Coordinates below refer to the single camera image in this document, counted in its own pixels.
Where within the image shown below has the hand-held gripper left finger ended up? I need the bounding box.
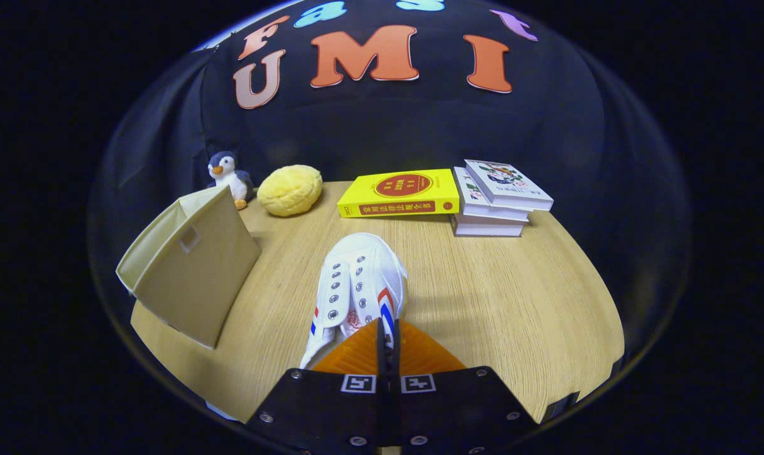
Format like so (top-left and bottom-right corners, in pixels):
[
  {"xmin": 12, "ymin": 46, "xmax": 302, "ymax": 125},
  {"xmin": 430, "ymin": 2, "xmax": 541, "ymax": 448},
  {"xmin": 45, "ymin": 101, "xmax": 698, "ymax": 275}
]
[{"xmin": 248, "ymin": 318, "xmax": 392, "ymax": 455}]

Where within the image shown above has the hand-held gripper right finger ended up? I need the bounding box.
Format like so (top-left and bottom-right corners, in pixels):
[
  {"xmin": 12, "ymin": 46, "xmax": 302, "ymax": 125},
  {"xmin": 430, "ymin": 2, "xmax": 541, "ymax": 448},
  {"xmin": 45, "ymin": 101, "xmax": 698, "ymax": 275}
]
[{"xmin": 389, "ymin": 318, "xmax": 539, "ymax": 455}]

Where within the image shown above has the white canvas shoe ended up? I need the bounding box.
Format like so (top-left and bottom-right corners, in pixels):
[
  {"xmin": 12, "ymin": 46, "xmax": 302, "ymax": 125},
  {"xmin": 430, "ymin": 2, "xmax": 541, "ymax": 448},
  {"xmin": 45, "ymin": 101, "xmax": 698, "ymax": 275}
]
[{"xmin": 300, "ymin": 232, "xmax": 409, "ymax": 370}]

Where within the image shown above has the beige fabric storage box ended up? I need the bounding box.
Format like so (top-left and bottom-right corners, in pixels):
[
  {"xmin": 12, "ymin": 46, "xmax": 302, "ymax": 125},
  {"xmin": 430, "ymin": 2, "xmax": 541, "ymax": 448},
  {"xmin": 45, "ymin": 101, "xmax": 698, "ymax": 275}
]
[{"xmin": 116, "ymin": 185, "xmax": 262, "ymax": 350}]

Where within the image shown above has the yellow book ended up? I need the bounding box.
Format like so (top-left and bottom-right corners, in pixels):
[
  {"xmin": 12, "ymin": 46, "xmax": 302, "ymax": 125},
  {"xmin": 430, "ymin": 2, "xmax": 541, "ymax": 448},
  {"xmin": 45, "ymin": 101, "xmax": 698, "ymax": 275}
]
[{"xmin": 337, "ymin": 168, "xmax": 460, "ymax": 219}]

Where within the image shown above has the yellow round plush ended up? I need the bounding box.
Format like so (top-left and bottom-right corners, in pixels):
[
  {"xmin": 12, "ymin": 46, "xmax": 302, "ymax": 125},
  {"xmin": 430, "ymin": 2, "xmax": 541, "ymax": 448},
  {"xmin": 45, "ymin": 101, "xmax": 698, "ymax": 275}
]
[{"xmin": 257, "ymin": 164, "xmax": 324, "ymax": 217}]

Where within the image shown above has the white book illustrated cover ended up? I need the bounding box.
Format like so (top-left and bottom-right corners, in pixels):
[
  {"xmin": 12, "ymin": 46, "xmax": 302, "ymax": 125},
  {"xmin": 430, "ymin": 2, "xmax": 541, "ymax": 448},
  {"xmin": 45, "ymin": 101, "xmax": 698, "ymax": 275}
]
[{"xmin": 463, "ymin": 159, "xmax": 554, "ymax": 212}]

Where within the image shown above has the black backdrop cloth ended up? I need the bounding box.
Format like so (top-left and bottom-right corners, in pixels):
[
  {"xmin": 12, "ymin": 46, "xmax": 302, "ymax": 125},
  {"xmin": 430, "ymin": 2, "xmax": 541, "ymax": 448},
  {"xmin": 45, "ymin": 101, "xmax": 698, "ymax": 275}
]
[{"xmin": 88, "ymin": 0, "xmax": 692, "ymax": 405}]

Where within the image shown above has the penguin plush toy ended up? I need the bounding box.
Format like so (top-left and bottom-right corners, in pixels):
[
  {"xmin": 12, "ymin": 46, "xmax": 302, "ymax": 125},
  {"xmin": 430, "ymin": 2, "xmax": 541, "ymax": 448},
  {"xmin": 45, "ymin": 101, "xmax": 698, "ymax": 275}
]
[{"xmin": 207, "ymin": 150, "xmax": 255, "ymax": 210}]

